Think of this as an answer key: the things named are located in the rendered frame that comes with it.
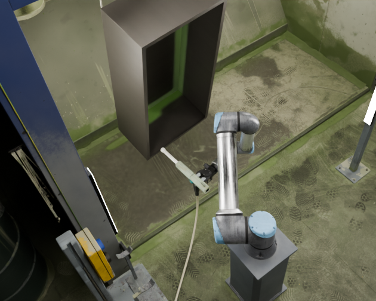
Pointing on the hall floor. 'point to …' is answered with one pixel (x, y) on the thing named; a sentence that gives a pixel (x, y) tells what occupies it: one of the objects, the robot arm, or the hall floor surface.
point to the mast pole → (364, 138)
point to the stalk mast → (83, 266)
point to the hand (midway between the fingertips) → (194, 182)
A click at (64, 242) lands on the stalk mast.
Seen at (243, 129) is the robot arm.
